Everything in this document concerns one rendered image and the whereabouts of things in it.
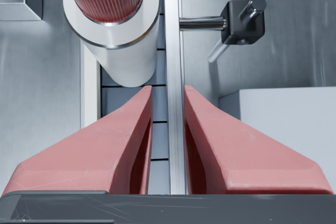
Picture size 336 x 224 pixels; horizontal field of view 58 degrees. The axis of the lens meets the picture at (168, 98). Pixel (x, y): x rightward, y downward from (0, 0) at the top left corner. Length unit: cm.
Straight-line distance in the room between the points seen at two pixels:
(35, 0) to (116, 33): 24
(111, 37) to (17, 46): 26
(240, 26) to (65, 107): 23
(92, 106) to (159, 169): 9
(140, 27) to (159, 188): 20
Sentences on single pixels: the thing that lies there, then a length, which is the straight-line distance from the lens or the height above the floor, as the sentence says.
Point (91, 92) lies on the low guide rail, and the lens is 29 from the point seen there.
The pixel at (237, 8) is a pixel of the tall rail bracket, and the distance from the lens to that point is 25.
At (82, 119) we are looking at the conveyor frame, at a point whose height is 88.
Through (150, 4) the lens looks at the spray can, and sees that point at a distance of 16.
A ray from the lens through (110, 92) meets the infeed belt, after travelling 32.
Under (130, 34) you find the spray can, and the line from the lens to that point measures 16.
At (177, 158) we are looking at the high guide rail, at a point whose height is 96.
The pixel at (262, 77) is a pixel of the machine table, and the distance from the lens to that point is 39.
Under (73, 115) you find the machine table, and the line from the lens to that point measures 38.
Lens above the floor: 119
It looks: 84 degrees down
